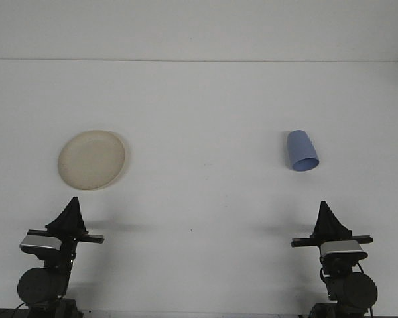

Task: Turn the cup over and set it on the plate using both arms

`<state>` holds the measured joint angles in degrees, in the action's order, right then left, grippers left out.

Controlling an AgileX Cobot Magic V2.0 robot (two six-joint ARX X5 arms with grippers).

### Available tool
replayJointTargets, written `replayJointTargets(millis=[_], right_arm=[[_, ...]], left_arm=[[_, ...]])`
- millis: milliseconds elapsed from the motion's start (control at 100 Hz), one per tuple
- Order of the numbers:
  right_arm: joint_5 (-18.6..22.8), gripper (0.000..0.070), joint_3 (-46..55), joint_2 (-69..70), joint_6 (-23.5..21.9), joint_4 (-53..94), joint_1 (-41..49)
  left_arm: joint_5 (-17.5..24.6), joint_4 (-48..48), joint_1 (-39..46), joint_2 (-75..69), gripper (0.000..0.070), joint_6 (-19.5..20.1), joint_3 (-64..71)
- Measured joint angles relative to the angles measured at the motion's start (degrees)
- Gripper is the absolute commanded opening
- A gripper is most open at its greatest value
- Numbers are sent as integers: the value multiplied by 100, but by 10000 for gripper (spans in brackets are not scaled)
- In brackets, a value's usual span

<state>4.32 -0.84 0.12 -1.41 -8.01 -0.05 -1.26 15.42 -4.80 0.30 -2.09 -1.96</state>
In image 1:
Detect pale round plate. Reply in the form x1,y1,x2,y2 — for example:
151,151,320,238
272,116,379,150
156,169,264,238
57,130,131,191

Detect pale blue cup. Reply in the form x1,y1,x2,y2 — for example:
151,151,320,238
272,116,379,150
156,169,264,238
287,129,320,172

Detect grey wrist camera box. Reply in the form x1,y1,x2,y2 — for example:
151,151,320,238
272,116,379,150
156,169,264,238
319,240,368,262
19,234,62,255

